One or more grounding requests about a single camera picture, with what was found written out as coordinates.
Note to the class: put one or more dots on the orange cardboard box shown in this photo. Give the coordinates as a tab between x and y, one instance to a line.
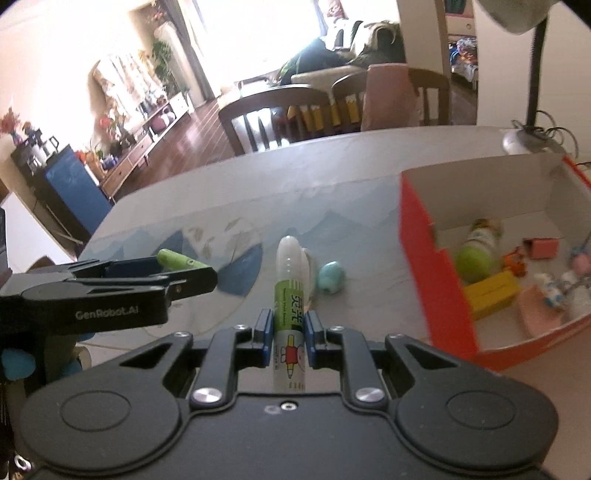
434	286

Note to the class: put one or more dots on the white desk lamp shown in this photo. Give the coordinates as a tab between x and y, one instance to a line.
535	69

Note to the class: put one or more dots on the pink cloth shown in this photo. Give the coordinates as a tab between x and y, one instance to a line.
390	97

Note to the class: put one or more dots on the white toy figure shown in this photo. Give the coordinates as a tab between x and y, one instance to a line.
551	290

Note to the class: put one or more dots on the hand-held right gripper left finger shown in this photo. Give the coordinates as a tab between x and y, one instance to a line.
264	339

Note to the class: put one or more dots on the teal egg-shaped toy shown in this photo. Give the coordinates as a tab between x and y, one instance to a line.
332	278

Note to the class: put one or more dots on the teal dotted dark cloth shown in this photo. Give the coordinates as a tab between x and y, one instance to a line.
16	364

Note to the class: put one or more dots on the wooden tv cabinet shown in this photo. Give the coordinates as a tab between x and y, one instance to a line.
134	152

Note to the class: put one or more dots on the pink eraser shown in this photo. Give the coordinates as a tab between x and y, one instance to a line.
538	314

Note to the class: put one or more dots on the green potted plant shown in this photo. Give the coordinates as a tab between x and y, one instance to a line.
162	60

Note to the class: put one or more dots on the white standing air conditioner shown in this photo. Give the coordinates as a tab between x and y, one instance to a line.
178	60

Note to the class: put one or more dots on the red binder clip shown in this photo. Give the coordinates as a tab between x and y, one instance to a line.
542	248

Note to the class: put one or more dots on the white glue pen green label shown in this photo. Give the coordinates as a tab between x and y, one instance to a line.
288	286

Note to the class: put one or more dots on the pink toy figure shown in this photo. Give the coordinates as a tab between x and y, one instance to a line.
581	265

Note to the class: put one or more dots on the yellow block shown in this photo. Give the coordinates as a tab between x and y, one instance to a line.
491	293

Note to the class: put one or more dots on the blue cabinet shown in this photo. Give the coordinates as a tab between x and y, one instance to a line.
76	189

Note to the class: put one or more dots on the beige sofa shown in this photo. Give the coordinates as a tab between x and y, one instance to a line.
323	74

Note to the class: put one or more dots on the floral hanging fabric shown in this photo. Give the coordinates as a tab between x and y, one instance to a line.
122	83

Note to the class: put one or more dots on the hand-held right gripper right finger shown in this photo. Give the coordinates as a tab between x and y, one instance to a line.
312	340

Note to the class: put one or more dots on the dark wooden slatted chair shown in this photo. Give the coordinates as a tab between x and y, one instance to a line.
272	99

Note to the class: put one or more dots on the brown wooden chair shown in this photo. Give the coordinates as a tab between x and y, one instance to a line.
348	83
436	92

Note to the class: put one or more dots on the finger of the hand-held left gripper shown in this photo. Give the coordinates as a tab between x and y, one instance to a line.
189	281
129	268

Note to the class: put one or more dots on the yellow stool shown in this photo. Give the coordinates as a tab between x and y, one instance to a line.
351	108

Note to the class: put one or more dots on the green marker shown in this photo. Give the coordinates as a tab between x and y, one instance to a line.
178	261

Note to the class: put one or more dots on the green capped bottle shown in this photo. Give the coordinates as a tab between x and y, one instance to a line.
475	258

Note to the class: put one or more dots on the orange toy figure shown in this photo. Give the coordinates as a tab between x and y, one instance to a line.
515	262

